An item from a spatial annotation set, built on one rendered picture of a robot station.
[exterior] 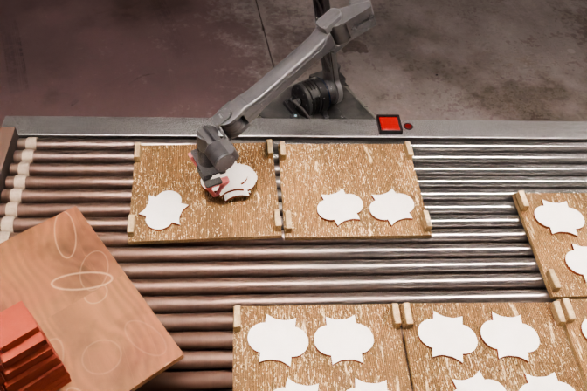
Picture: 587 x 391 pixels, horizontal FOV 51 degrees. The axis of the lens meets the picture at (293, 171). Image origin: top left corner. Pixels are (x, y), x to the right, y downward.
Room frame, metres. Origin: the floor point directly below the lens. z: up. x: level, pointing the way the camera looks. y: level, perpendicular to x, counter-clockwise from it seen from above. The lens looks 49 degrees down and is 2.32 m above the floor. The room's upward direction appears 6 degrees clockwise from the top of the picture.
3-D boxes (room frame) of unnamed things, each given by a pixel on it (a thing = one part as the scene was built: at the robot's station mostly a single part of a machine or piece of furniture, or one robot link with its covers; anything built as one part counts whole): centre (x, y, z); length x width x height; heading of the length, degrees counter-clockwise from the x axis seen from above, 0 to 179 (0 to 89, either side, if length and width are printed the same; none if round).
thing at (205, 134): (1.11, 0.23, 1.15); 0.07 x 0.06 x 0.07; 37
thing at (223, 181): (1.08, 0.21, 1.01); 0.07 x 0.07 x 0.09; 32
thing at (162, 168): (1.12, 0.25, 0.93); 0.41 x 0.35 x 0.02; 101
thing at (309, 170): (1.18, -0.17, 0.93); 0.41 x 0.35 x 0.02; 99
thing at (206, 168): (1.11, 0.23, 1.08); 0.10 x 0.07 x 0.07; 32
